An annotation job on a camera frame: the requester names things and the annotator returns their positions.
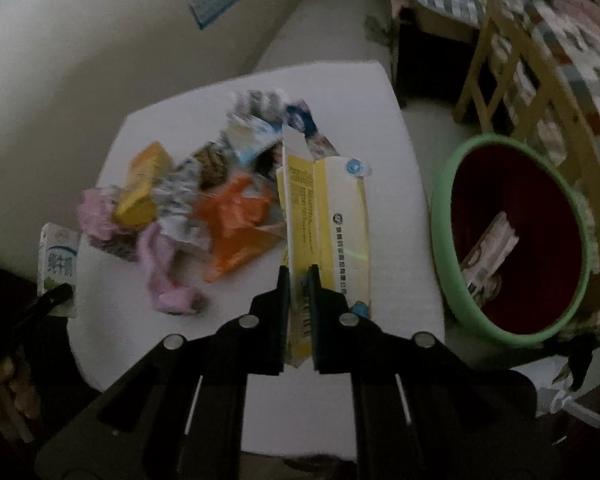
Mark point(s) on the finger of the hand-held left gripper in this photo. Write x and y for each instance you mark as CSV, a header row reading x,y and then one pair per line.
x,y
45,305

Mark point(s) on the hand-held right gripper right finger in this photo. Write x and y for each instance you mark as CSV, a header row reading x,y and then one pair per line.
x,y
314,310

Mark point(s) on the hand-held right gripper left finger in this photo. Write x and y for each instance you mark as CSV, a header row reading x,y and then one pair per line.
x,y
282,310

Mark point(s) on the white milk carton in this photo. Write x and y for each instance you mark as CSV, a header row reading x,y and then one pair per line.
x,y
57,265

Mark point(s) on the yellow carton box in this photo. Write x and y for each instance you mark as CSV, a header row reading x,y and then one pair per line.
x,y
330,220

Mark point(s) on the orange plastic wrapper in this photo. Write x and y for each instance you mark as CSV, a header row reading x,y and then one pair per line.
x,y
235,230

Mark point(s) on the pink plastic bag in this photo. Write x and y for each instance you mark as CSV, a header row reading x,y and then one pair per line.
x,y
160,270

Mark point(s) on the silver foil wrapper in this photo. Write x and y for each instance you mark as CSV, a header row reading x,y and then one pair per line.
x,y
177,195

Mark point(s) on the small yellow box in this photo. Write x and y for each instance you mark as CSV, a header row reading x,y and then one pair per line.
x,y
140,180

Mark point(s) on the green bin with red lining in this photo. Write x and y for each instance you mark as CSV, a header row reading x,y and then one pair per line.
x,y
510,190

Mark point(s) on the person's left hand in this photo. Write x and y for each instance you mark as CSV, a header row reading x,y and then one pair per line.
x,y
22,395

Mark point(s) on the brown snack packet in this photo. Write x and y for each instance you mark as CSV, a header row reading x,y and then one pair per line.
x,y
210,165

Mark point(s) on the light blue white packet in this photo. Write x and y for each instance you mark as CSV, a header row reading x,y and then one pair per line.
x,y
247,140

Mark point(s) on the dark blue printed packet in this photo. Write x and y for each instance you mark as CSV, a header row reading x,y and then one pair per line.
x,y
310,130

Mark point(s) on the beige wrapper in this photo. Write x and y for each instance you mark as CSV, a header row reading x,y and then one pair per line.
x,y
490,255

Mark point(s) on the silver striped packet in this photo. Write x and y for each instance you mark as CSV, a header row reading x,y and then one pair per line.
x,y
257,102

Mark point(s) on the white plastic piece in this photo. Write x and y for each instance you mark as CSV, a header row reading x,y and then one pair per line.
x,y
567,402

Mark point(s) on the wooden chair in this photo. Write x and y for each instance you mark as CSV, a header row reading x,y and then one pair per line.
x,y
545,90

